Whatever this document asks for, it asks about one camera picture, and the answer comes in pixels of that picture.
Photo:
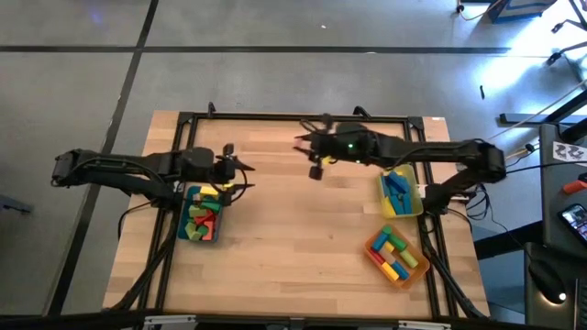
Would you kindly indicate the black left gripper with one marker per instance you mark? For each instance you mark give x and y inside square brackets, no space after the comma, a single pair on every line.
[227,172]

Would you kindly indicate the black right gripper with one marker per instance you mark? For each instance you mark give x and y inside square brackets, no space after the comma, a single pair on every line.
[325,146]

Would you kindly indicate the natural wooden block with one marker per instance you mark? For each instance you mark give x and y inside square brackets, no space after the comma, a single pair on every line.
[196,198]
[388,258]

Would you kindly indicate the light green wooden block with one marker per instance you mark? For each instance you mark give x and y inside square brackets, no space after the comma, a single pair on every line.
[191,231]
[197,211]

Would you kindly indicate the red wooden arch block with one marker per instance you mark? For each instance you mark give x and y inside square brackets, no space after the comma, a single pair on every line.
[209,229]

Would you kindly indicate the small yellow wooden block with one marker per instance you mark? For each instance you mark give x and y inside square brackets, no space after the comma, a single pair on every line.
[386,208]

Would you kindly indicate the green wooden arch block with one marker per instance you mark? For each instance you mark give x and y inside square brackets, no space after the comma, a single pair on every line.
[387,230]

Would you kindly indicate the yellow plastic bin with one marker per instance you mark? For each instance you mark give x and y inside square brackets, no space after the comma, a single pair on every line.
[417,208]

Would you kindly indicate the yellow wooden cylinder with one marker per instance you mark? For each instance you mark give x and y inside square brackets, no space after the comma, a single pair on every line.
[389,247]
[390,272]

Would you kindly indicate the light green wooden cylinder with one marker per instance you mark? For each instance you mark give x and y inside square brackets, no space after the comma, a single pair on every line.
[408,259]

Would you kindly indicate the blue wooden cylinder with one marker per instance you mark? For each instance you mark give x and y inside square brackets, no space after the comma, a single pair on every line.
[401,270]

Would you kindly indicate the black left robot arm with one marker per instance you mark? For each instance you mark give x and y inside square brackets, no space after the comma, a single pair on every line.
[110,169]

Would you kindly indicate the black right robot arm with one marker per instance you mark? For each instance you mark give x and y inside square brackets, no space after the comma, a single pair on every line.
[435,153]

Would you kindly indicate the blue plastic bin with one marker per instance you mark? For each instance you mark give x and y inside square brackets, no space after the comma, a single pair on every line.
[181,215]

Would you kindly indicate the orange plastic bin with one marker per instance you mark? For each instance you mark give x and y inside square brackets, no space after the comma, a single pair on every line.
[419,270]

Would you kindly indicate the small black floor object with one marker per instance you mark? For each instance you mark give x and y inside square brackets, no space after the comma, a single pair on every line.
[482,91]

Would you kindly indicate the black stand base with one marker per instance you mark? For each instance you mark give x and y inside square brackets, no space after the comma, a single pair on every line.
[523,119]

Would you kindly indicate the dark grey floor object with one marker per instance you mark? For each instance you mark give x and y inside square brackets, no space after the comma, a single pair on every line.
[14,204]

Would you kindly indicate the black side desk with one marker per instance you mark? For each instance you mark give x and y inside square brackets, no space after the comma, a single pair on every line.
[552,206]

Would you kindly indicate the blue box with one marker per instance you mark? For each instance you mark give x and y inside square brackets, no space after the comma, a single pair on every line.
[518,7]

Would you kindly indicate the white printed sticker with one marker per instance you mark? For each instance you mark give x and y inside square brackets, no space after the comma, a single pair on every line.
[568,151]

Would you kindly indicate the black chair base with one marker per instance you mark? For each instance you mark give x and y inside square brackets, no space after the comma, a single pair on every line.
[553,58]

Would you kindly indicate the black computer mouse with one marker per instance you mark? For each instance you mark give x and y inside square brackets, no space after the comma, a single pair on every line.
[546,279]

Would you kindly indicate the smartphone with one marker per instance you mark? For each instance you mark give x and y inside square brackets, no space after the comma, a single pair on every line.
[573,220]

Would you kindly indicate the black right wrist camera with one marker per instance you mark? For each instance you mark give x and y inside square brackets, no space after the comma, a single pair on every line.
[351,137]

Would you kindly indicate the black aluminium table frame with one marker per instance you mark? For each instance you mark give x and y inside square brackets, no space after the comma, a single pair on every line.
[252,116]

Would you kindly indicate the black frame clamp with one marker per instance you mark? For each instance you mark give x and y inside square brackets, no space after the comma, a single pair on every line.
[211,108]
[362,111]

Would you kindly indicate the silver metal bracket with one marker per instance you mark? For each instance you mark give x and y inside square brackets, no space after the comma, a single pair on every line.
[169,319]
[424,325]

